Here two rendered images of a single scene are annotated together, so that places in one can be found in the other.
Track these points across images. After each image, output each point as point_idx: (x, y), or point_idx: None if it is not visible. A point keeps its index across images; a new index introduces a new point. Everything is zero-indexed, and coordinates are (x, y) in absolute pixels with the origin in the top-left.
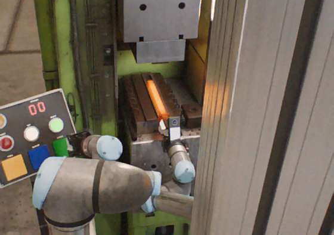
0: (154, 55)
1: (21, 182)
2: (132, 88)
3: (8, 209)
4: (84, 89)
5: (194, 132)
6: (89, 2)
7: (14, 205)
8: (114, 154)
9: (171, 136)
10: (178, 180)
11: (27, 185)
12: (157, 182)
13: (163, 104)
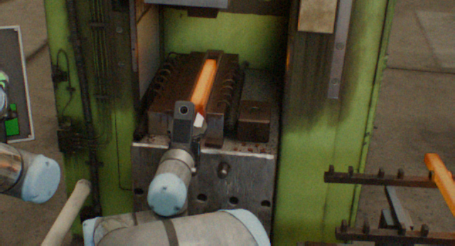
0: None
1: (54, 205)
2: (180, 68)
3: (16, 238)
4: (84, 46)
5: (246, 148)
6: None
7: (27, 234)
8: None
9: (174, 134)
10: (151, 207)
11: (60, 211)
12: (31, 174)
13: (207, 93)
